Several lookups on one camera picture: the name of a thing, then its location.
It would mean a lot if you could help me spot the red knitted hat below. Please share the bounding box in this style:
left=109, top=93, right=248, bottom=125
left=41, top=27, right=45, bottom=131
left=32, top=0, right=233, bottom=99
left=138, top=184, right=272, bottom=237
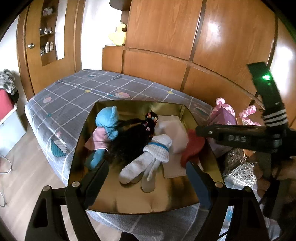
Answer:
left=180, top=130, right=205, bottom=168

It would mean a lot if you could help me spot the blue plush doll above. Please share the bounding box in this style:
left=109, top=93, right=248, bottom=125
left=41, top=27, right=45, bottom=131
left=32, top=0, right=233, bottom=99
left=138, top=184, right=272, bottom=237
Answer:
left=84, top=106, right=119, bottom=170

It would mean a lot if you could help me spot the white sock pair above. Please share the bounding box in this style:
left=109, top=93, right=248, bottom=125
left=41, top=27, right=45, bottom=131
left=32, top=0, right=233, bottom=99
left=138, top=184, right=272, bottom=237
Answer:
left=118, top=134, right=172, bottom=193

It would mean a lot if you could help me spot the white dotted towel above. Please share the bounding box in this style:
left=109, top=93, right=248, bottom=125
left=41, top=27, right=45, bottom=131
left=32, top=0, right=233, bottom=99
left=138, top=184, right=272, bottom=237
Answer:
left=157, top=115, right=189, bottom=179

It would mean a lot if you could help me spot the white foam block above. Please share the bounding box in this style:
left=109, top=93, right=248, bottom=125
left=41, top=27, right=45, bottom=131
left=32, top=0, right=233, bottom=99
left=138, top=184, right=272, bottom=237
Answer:
left=155, top=120, right=189, bottom=154

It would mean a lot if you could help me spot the person right hand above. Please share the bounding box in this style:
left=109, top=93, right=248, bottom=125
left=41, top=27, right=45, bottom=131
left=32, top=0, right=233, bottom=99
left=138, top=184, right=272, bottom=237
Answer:
left=253, top=156, right=295, bottom=203

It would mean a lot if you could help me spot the gold metal tray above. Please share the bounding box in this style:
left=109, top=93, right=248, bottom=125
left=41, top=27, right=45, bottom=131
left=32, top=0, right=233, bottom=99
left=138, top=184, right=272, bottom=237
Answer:
left=67, top=99, right=224, bottom=215

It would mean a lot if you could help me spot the ornate silver tissue box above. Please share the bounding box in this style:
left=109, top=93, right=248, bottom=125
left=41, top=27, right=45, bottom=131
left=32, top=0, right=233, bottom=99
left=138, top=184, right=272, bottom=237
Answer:
left=223, top=148, right=256, bottom=187

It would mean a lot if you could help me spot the purple cardboard box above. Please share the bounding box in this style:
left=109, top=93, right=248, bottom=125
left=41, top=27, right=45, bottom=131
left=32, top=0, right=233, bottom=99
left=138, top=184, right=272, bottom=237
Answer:
left=207, top=104, right=237, bottom=157

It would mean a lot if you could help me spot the pink spotted plush toy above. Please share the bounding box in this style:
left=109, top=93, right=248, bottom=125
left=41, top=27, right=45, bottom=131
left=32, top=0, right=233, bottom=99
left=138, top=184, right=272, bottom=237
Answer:
left=207, top=97, right=260, bottom=126

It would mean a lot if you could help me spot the grey checked bed sheet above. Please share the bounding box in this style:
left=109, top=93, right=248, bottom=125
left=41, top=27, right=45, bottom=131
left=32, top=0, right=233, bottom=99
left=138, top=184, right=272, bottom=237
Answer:
left=25, top=70, right=212, bottom=240

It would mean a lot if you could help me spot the white side cabinet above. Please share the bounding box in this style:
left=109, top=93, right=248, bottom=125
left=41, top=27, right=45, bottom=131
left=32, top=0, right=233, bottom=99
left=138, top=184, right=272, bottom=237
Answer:
left=0, top=104, right=26, bottom=156

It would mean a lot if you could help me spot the red cloth pile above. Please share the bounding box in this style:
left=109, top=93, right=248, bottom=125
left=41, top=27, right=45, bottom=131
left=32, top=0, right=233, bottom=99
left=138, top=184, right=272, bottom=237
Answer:
left=0, top=89, right=14, bottom=121

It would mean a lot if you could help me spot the wooden shelf cabinet door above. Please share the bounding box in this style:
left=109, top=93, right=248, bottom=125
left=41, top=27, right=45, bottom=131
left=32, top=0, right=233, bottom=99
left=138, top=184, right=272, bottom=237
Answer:
left=16, top=1, right=85, bottom=99

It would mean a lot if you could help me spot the wooden wardrobe wall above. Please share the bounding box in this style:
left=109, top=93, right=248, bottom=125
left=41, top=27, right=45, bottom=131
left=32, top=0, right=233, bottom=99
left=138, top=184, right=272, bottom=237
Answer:
left=102, top=1, right=295, bottom=127

